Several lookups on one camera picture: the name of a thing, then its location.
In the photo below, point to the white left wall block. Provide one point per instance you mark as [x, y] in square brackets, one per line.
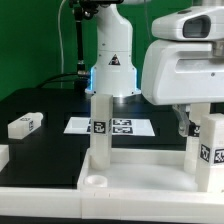
[4, 156]

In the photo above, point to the white desk top tray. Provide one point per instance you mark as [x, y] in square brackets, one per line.
[157, 173]

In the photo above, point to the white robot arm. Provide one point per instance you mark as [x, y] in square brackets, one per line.
[114, 72]

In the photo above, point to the white front wall fence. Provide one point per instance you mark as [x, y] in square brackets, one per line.
[134, 205]

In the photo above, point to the white marker sheet with tags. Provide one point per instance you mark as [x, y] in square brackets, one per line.
[120, 126]

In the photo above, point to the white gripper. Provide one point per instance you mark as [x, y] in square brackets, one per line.
[178, 73]

